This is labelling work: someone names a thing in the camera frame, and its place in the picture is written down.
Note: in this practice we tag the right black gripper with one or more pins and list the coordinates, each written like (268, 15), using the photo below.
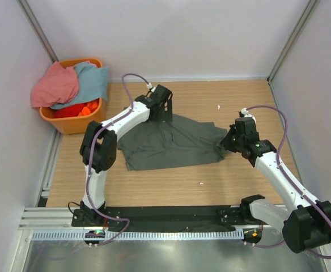
(226, 143)

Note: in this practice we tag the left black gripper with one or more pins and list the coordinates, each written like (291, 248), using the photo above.
(166, 115)

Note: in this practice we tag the dark grey t shirt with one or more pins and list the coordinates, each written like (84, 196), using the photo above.
(180, 143)

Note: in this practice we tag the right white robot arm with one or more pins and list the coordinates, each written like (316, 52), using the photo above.
(305, 222)

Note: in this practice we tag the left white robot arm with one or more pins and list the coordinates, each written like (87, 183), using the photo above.
(99, 149)

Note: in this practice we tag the light blue t shirt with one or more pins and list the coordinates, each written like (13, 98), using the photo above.
(93, 83)

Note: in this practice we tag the red orange t shirt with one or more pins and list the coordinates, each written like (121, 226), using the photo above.
(77, 110)

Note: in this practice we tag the orange plastic tub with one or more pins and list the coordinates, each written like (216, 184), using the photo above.
(78, 124)

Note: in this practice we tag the pink t shirt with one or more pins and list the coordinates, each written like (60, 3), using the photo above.
(59, 85)

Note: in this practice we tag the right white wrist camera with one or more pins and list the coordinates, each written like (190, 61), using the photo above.
(245, 113)

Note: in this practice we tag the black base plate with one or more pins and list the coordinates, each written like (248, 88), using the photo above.
(175, 219)

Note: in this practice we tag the slotted cable duct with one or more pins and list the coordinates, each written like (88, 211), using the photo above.
(98, 235)

